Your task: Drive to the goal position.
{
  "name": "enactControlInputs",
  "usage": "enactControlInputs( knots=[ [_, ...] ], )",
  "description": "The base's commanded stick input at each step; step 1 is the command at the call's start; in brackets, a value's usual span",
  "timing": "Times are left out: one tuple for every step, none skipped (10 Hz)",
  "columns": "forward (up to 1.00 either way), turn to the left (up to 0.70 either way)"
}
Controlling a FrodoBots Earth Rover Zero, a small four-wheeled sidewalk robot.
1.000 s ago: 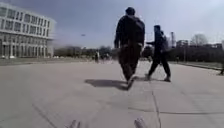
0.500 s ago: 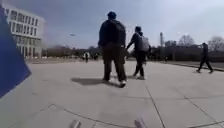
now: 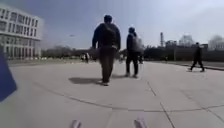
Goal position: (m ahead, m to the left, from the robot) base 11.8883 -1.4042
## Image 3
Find person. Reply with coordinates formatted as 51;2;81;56
124;26;144;79
188;41;206;73
91;14;122;87

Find grey paved plaza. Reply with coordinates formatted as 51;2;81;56
0;59;224;128

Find distant row of trees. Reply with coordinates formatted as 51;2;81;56
41;45;101;60

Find tall chimney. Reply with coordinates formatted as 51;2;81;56
159;31;165;48

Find robot's own part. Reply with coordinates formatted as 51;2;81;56
69;119;82;128
133;117;148;128

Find dark hedge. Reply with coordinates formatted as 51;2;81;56
143;45;224;63

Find distant buildings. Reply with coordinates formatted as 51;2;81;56
165;34;209;48

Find dark kerb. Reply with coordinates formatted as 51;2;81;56
181;63;224;72

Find white multi-storey building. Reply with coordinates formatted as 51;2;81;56
0;5;43;60

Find blue object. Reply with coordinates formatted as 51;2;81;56
0;45;18;103

